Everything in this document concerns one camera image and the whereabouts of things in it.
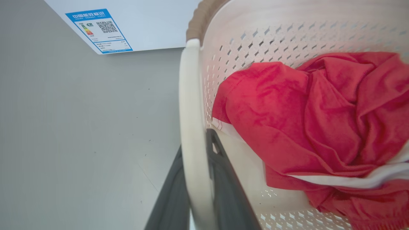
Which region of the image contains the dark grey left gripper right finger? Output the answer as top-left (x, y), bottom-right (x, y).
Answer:
top-left (206, 128), bottom-right (262, 230)

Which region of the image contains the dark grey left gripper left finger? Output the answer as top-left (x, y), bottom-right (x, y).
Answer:
top-left (144, 145), bottom-right (191, 230)

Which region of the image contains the white perforated plastic laundry basket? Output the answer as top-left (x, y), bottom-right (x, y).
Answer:
top-left (179, 0), bottom-right (409, 230)

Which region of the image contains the red garment with white trim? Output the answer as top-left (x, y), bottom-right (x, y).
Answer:
top-left (212, 52), bottom-right (409, 230)

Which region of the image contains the white washing machine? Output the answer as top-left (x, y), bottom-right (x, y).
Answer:
top-left (44, 0), bottom-right (202, 55)

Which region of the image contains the blue energy efficiency label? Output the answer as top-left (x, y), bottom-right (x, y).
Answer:
top-left (65, 9), bottom-right (133, 54)

